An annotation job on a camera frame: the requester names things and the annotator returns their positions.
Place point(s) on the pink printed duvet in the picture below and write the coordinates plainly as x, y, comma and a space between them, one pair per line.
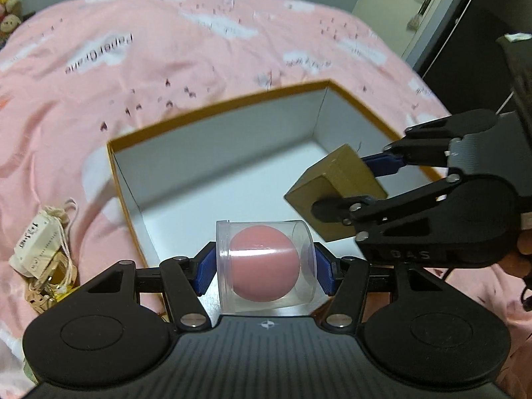
85, 71

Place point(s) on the stuffed toy hanging column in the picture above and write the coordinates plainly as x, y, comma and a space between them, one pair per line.
11, 18

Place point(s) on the small brown cardboard box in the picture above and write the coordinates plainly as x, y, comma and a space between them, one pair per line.
341, 173

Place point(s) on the clear cylinder with pink ball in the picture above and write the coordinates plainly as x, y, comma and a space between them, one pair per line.
264, 266

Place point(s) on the cream drawstring pouch with card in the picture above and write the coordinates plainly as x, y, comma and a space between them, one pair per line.
45, 236

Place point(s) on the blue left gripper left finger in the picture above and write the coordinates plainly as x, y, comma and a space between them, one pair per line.
205, 268

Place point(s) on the orange open cardboard box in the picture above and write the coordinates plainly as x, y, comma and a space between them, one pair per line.
233, 161

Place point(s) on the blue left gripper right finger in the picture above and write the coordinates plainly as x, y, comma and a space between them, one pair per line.
329, 271

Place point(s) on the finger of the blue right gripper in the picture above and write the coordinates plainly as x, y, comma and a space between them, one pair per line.
334, 210
383, 164

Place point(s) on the black door handle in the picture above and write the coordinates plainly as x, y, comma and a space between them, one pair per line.
415, 22

